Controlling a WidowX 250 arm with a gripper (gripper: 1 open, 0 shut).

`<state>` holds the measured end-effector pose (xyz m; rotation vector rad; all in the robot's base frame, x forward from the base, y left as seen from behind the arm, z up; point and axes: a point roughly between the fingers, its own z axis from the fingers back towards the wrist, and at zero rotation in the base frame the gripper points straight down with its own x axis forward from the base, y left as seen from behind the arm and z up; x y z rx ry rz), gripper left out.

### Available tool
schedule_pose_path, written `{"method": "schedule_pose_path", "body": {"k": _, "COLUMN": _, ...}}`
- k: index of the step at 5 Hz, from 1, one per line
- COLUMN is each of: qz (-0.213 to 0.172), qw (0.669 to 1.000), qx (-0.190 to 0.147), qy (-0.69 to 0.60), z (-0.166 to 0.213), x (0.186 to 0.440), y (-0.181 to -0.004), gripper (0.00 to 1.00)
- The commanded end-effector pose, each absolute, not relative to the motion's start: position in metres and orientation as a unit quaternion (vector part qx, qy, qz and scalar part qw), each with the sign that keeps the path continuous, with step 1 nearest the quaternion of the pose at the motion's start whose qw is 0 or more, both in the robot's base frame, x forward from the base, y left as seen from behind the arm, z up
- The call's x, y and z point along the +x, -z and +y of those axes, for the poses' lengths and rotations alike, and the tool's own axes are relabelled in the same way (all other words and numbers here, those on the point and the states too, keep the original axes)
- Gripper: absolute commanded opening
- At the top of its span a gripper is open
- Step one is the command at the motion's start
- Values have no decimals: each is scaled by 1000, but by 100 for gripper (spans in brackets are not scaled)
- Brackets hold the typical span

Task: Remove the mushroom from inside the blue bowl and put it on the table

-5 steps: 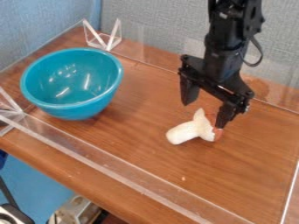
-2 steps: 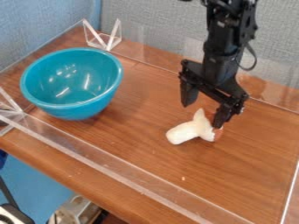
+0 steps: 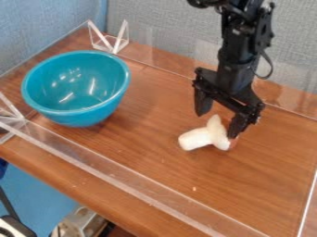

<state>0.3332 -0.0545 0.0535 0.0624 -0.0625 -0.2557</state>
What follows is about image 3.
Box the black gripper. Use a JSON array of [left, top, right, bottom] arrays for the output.
[[191, 60, 265, 139]]

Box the toy mushroom brown cap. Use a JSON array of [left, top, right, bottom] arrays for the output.
[[178, 115, 238, 151]]

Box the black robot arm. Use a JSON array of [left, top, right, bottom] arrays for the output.
[[187, 0, 276, 139]]

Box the blue bowl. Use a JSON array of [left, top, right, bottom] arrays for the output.
[[21, 50, 131, 128]]

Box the clear acrylic back barrier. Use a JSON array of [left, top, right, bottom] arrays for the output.
[[87, 19, 317, 121]]

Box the clear acrylic barrier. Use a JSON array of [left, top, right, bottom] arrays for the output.
[[8, 119, 269, 237], [87, 19, 317, 121]]

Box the clear acrylic front barrier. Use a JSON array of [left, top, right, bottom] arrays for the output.
[[8, 119, 269, 237]]

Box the black chair part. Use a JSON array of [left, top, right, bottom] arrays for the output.
[[0, 186, 38, 237]]

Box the clear acrylic corner bracket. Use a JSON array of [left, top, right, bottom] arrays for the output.
[[88, 20, 130, 55]]

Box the grey metal bracket below table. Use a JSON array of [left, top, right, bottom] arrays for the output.
[[50, 206, 108, 237]]

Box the clear acrylic left bracket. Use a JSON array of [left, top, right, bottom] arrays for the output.
[[0, 92, 25, 144]]

